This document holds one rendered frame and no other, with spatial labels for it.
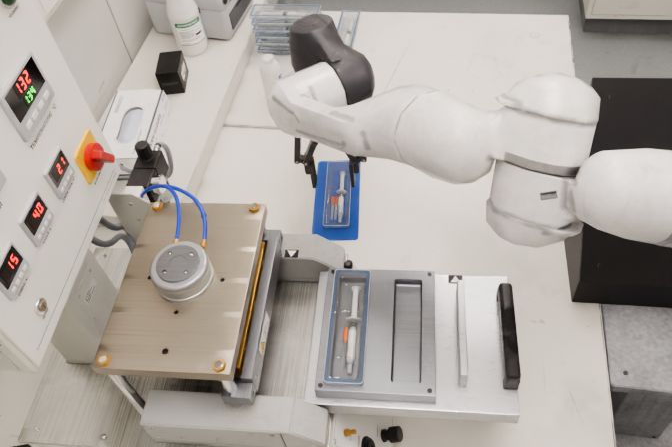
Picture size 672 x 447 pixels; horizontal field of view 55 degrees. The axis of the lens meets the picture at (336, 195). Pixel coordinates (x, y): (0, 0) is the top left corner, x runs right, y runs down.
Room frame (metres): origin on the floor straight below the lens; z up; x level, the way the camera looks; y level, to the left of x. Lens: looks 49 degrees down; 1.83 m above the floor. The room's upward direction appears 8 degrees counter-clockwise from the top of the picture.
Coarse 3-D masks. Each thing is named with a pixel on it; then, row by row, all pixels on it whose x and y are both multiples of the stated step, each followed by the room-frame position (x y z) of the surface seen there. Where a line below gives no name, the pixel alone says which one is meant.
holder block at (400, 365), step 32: (384, 288) 0.52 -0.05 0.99; (416, 288) 0.52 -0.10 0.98; (384, 320) 0.46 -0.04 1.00; (416, 320) 0.47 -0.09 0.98; (320, 352) 0.43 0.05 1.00; (384, 352) 0.41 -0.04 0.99; (416, 352) 0.42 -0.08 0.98; (320, 384) 0.38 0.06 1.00; (384, 384) 0.37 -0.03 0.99; (416, 384) 0.36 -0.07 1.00
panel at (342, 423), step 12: (336, 420) 0.36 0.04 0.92; (348, 420) 0.37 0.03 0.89; (360, 420) 0.38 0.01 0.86; (372, 420) 0.39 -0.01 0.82; (384, 420) 0.40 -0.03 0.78; (336, 432) 0.34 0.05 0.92; (348, 432) 0.34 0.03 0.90; (360, 432) 0.36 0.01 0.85; (372, 432) 0.37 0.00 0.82; (336, 444) 0.33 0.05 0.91; (348, 444) 0.33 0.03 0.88; (360, 444) 0.34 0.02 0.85; (384, 444) 0.36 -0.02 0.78
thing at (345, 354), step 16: (336, 272) 0.55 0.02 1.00; (352, 272) 0.55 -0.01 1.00; (368, 272) 0.55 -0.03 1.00; (336, 288) 0.52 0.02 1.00; (352, 288) 0.52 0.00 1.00; (368, 288) 0.52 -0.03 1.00; (336, 304) 0.50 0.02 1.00; (352, 304) 0.49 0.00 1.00; (336, 320) 0.47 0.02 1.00; (352, 320) 0.47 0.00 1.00; (336, 336) 0.44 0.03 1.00; (352, 336) 0.44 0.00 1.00; (336, 352) 0.42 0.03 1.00; (352, 352) 0.42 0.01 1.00; (336, 368) 0.40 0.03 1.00; (352, 368) 0.39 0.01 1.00
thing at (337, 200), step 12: (336, 168) 0.99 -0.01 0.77; (348, 168) 0.98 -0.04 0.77; (336, 180) 0.95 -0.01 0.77; (348, 180) 0.95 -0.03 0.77; (336, 192) 0.92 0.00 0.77; (348, 192) 0.91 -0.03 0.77; (336, 204) 0.88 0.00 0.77; (348, 204) 0.88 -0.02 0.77; (324, 216) 0.85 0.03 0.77; (336, 216) 0.85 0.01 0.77; (348, 216) 0.84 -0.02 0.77
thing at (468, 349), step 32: (320, 288) 0.55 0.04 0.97; (448, 288) 0.52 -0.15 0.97; (480, 288) 0.51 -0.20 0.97; (320, 320) 0.49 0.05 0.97; (448, 320) 0.46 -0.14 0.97; (480, 320) 0.46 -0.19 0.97; (448, 352) 0.41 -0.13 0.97; (480, 352) 0.41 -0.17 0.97; (448, 384) 0.37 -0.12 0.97; (480, 384) 0.36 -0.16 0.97; (416, 416) 0.34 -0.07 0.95; (448, 416) 0.33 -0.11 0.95; (480, 416) 0.32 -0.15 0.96; (512, 416) 0.31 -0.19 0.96
